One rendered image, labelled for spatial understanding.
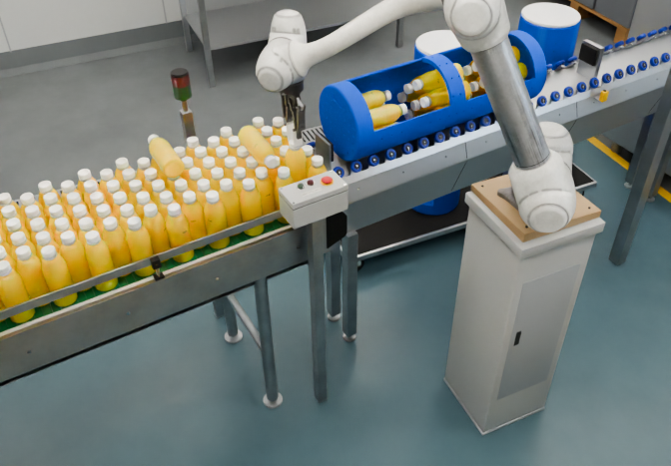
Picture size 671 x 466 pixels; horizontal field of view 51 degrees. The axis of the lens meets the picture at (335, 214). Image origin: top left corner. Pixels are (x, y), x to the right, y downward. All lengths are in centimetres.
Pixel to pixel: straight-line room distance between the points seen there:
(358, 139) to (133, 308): 93
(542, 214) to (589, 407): 132
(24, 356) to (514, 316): 155
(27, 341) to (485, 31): 154
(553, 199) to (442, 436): 127
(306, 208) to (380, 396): 111
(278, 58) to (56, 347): 110
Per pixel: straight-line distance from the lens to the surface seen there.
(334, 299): 316
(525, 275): 232
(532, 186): 199
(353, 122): 241
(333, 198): 221
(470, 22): 174
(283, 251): 240
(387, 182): 263
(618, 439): 309
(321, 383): 289
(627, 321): 352
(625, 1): 591
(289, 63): 193
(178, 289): 231
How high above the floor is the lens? 243
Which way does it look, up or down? 39 degrees down
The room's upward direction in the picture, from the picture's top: 1 degrees counter-clockwise
